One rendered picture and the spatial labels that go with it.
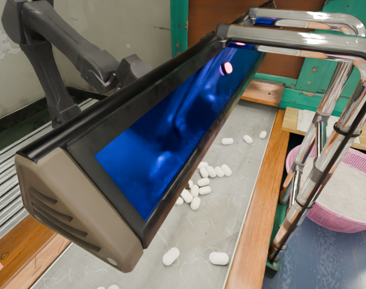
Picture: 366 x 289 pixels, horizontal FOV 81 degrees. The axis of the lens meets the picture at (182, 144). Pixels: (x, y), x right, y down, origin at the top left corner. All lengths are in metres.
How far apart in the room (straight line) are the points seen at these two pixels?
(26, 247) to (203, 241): 0.34
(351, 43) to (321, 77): 0.61
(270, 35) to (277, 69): 0.61
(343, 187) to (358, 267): 0.18
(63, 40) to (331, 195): 0.73
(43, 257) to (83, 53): 0.42
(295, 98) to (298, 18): 0.51
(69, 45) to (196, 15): 0.49
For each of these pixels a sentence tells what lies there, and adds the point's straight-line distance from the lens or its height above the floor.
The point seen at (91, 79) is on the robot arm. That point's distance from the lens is 0.55.
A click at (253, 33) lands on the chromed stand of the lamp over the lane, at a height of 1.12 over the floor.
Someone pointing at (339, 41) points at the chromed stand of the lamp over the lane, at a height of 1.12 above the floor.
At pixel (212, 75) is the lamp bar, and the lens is 0.22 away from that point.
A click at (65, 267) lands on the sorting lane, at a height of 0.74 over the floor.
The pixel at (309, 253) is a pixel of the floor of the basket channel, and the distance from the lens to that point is 0.61.
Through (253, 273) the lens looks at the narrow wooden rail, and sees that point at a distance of 0.44.
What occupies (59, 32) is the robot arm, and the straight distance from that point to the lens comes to 0.61.
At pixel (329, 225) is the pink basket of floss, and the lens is 0.65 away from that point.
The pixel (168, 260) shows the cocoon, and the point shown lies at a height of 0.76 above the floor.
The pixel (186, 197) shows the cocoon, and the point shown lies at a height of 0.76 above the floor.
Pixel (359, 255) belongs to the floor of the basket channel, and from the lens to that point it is 0.66.
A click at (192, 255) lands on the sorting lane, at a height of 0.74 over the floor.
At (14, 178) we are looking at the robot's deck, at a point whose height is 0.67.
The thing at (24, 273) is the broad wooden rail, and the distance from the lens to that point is 0.51.
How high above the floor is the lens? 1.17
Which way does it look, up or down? 39 degrees down
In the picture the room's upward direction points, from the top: straight up
